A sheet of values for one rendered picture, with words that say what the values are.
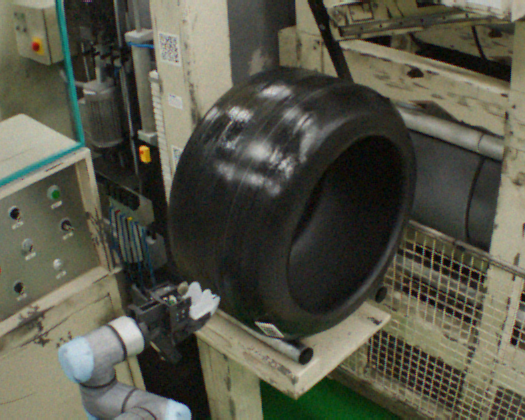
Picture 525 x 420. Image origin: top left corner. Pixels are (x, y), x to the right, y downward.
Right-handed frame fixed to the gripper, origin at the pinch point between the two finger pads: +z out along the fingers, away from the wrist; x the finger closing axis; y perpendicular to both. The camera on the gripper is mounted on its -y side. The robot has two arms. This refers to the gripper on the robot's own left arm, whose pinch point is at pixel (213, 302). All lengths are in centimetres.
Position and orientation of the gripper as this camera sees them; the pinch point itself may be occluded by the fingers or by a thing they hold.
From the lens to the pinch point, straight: 136.7
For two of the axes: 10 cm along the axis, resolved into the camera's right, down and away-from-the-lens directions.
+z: 7.0, -3.1, 6.4
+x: -7.1, -3.4, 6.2
